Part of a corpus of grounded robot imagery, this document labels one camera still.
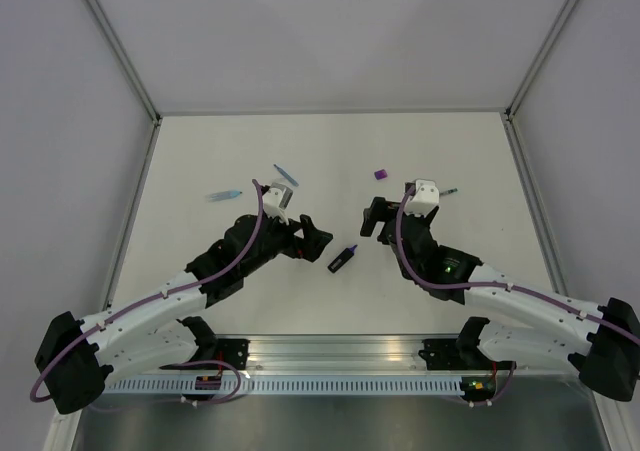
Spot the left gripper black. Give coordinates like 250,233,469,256
241,210,332,277

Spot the black purple highlighter pen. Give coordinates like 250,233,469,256
327,245,357,274

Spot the purple highlighter cap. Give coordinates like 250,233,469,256
374,169,388,180

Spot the light blue pen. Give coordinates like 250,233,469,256
206,190,242,202

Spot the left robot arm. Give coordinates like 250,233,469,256
30,213,333,415

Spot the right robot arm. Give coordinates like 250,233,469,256
360,197,639,402

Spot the green refill pen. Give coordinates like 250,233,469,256
439,188,458,197

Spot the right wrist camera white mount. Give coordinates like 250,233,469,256
404,179,440,217

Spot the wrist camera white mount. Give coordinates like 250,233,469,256
404,179,440,217
262,183,293,225

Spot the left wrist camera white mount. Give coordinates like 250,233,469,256
262,183,293,225

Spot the aluminium mounting rail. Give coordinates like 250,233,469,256
221,334,455,374

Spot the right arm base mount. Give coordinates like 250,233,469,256
418,317,513,371

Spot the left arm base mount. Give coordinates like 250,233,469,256
162,316,250,371

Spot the white slotted cable duct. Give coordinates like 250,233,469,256
105,373,464,396

